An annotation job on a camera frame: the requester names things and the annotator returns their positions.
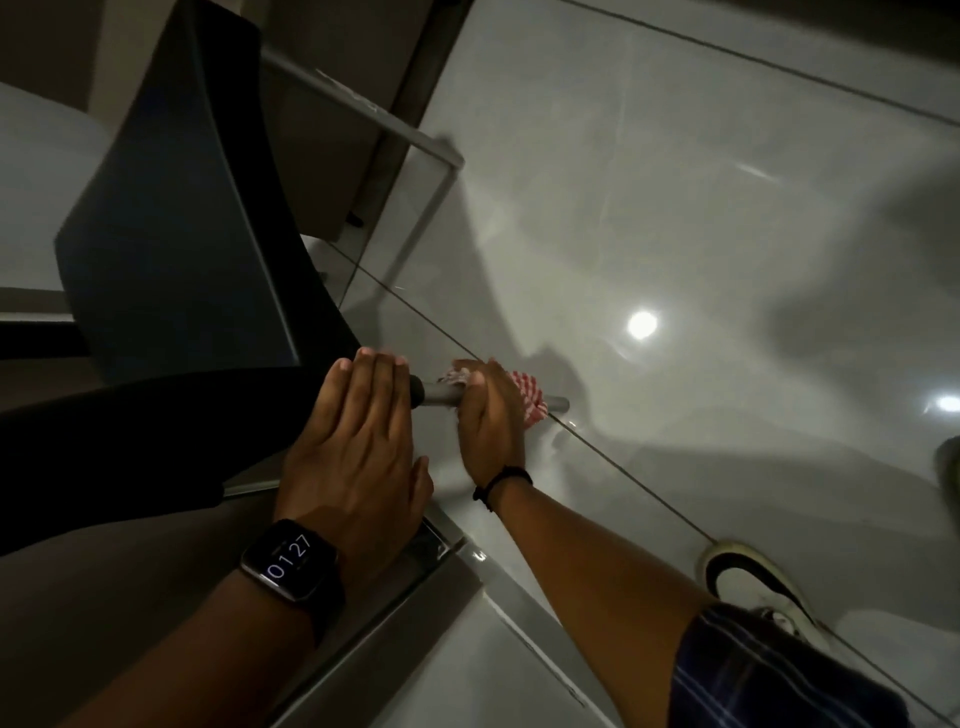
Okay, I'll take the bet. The dark plaid garment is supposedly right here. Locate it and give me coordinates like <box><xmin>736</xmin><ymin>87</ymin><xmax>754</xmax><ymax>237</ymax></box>
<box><xmin>669</xmin><ymin>603</ymin><xmax>913</xmax><ymax>728</ymax></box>

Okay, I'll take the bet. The black chair with metal frame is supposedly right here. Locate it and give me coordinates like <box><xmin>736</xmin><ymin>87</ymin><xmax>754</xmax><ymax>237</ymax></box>
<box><xmin>0</xmin><ymin>0</ymin><xmax>624</xmax><ymax>728</ymax></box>

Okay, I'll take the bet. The black smartwatch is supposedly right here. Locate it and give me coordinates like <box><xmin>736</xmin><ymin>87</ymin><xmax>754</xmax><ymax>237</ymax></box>
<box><xmin>239</xmin><ymin>518</ymin><xmax>348</xmax><ymax>648</ymax></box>

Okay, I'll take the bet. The person's right hand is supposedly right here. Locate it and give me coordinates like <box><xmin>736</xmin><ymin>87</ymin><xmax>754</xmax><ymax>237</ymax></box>
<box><xmin>448</xmin><ymin>357</ymin><xmax>531</xmax><ymax>513</ymax></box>

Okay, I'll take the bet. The person's left hand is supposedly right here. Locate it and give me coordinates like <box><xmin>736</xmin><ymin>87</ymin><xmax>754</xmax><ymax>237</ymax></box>
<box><xmin>273</xmin><ymin>346</ymin><xmax>437</xmax><ymax>595</ymax></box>

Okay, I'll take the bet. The person's left forearm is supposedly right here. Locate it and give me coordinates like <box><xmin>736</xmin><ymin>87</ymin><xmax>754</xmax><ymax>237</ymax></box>
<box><xmin>63</xmin><ymin>570</ymin><xmax>320</xmax><ymax>728</ymax></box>

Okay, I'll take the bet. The red white checked cloth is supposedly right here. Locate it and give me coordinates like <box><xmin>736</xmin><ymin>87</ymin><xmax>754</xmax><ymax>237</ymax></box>
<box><xmin>438</xmin><ymin>363</ymin><xmax>553</xmax><ymax>433</ymax></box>

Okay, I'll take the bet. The person's right forearm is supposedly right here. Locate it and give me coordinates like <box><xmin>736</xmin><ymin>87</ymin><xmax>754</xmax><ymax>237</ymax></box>
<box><xmin>489</xmin><ymin>480</ymin><xmax>717</xmax><ymax>728</ymax></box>

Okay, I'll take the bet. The brown wooden cabinet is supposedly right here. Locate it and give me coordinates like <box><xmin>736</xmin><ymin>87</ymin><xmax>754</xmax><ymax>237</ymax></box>
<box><xmin>258</xmin><ymin>0</ymin><xmax>475</xmax><ymax>243</ymax></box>

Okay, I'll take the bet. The white black sneaker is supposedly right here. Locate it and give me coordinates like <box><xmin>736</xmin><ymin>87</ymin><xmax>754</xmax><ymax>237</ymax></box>
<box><xmin>696</xmin><ymin>539</ymin><xmax>835</xmax><ymax>655</ymax></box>

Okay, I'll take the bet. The black wristband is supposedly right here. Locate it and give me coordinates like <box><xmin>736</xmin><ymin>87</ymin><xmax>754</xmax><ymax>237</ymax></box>
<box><xmin>471</xmin><ymin>465</ymin><xmax>534</xmax><ymax>513</ymax></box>

